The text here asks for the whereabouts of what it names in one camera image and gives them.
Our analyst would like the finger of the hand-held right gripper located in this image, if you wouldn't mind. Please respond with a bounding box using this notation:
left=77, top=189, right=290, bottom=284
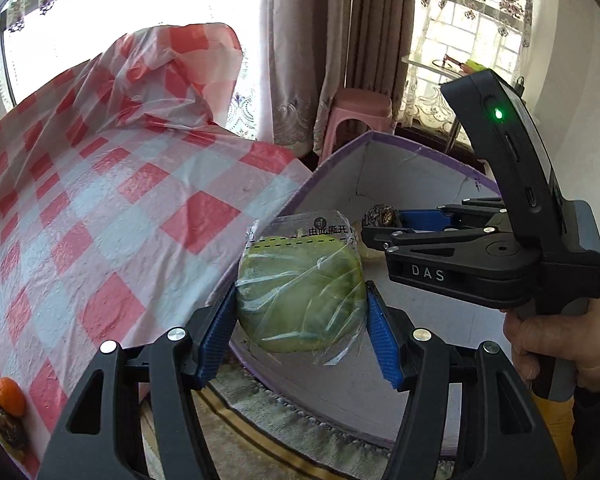
left=400, top=197, right=506, bottom=231
left=362, top=226, right=496, bottom=256

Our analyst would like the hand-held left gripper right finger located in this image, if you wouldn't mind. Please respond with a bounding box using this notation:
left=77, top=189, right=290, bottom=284
left=365, top=280, right=568, bottom=480

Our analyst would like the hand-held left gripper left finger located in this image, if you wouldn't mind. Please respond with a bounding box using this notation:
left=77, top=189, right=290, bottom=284
left=35, top=287, right=241, bottom=480

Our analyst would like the dark wrinkled passion fruit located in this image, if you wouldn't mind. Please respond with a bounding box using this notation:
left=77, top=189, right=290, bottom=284
left=362, top=203, right=401, bottom=231

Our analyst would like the purple cardboard box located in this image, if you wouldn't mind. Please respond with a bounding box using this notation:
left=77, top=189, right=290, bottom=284
left=227, top=130, right=571, bottom=458

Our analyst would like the green pastry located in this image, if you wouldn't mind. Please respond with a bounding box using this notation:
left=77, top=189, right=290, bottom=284
left=235, top=207, right=368, bottom=366

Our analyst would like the person's right hand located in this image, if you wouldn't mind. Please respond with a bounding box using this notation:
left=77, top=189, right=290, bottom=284
left=502, top=297, right=600, bottom=391

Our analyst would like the pink plastic stool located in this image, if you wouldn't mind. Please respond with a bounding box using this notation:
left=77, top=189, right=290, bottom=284
left=312, top=87, right=396, bottom=158

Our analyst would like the glass side table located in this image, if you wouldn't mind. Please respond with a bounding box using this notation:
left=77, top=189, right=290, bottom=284
left=405, top=52, right=481, bottom=156

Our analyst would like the red checkered plastic tablecloth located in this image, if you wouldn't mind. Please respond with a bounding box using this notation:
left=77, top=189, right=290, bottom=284
left=0, top=22, right=313, bottom=478

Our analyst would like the brown patterned curtain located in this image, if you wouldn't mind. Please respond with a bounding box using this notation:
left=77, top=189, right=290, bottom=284
left=347, top=0, right=418, bottom=96

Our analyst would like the beige embroidered curtain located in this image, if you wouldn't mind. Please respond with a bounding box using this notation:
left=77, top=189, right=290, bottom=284
left=257, top=0, right=361, bottom=148

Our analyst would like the dark round wrapped snack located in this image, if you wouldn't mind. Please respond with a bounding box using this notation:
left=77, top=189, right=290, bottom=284
left=0, top=409, right=30, bottom=453

